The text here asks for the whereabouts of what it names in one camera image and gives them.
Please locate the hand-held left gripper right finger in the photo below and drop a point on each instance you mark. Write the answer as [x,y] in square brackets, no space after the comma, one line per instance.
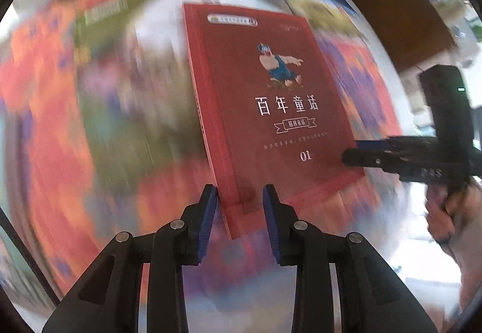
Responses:
[271,223]

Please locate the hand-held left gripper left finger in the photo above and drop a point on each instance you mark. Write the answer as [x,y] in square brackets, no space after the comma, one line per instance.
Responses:
[209,220]

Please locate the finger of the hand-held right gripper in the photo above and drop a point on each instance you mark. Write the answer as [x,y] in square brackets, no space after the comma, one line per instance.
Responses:
[376,144]
[361,158]

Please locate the dark red fairy tale book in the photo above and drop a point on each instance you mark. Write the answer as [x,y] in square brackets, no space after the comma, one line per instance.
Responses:
[271,92]

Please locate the person's right forearm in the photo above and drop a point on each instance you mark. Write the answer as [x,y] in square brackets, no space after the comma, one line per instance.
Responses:
[470,261]

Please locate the person's right hand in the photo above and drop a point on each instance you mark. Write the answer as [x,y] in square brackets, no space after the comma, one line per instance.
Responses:
[459,212]

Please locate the brown wooden cabinet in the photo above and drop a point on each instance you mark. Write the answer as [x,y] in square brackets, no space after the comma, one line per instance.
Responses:
[399,16]

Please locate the floral orange quilted mat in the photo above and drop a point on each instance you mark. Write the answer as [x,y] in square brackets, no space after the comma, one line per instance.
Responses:
[45,129]

